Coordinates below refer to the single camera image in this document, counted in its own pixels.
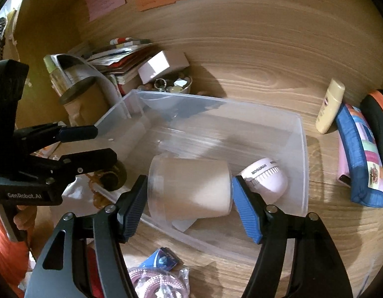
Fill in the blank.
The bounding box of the blue patchwork pouch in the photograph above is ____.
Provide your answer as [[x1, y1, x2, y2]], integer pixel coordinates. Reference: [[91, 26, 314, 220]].
[[336, 103, 383, 207]]

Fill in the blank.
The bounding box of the frosted plastic cup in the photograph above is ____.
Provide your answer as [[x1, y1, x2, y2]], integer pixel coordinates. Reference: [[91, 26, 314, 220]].
[[147, 156, 234, 221]]

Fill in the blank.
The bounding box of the orange cloth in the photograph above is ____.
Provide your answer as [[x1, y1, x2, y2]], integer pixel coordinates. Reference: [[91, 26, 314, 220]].
[[0, 206, 30, 275]]

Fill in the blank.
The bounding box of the stack of books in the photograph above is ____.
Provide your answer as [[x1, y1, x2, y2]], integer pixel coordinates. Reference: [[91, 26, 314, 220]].
[[69, 38, 155, 95]]

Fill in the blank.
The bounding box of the metal bowl of trinkets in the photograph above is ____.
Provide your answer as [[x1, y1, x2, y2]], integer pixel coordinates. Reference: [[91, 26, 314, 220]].
[[152, 75, 192, 94]]

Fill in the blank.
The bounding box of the green white bottle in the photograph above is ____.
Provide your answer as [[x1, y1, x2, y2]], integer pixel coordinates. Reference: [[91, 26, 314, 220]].
[[43, 54, 69, 97]]

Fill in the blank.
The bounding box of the brown tape roll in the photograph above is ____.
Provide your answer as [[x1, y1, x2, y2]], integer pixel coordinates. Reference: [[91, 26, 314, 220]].
[[97, 161, 128, 192]]

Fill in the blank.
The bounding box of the blue small packet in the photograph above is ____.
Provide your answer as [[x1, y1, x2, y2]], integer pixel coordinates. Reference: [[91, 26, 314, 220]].
[[139, 247, 178, 270]]

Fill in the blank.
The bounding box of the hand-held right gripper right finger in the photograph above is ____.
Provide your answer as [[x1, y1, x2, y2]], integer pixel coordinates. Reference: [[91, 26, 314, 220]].
[[233, 175, 354, 298]]

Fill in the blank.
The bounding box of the pink cable in bag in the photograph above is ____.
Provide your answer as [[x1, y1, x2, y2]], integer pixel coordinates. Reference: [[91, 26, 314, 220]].
[[128, 266, 191, 298]]

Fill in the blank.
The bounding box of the clear plastic storage bin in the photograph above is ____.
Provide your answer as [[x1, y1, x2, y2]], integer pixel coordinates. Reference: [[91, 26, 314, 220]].
[[94, 89, 310, 257]]

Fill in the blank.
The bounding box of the wooden desktop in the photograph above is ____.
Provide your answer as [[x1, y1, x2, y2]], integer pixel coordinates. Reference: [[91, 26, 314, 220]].
[[16, 0, 383, 298]]

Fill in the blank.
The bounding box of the person's left hand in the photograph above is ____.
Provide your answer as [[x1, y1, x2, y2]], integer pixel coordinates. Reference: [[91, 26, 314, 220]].
[[13, 206, 38, 246]]

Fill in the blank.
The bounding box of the jar with dark lid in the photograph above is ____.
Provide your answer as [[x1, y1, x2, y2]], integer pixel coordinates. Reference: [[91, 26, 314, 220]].
[[59, 76, 117, 128]]

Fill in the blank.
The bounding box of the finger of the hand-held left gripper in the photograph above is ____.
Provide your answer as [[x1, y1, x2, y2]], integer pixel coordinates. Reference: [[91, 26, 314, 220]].
[[22, 148, 118, 181], [13, 123, 99, 155]]

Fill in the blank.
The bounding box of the cream lotion bottle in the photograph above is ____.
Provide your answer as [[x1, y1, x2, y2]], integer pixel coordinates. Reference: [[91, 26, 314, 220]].
[[315, 79, 346, 134]]

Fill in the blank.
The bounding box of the black orange zip case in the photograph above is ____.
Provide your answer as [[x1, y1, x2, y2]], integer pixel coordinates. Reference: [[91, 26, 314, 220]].
[[360, 89, 383, 174]]

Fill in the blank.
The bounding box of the white cardboard box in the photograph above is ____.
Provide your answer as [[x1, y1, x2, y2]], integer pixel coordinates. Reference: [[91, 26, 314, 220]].
[[138, 50, 190, 83]]

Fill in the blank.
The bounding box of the white round handheld device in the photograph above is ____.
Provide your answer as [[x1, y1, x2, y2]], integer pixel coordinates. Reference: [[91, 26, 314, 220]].
[[237, 158, 288, 202]]

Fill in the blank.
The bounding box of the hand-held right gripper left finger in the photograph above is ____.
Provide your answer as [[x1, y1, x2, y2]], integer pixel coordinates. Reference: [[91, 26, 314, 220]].
[[24, 175, 148, 298]]

